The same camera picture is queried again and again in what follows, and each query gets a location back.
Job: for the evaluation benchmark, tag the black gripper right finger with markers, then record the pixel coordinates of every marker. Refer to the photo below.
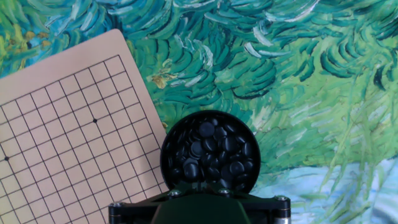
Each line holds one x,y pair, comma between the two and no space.
217,189

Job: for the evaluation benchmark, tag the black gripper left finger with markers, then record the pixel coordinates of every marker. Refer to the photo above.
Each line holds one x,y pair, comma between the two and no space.
186,190

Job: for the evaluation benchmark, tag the tan go board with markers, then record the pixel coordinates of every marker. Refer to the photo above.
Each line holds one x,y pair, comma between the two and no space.
62,124

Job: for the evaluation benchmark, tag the black stone bowl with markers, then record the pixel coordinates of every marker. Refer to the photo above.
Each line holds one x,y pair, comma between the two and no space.
163,155

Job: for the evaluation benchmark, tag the black go stones pile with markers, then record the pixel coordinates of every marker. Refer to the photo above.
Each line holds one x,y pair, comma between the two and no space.
206,129

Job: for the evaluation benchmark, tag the painted landscape tablecloth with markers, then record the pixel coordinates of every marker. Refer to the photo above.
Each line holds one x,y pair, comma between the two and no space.
280,62

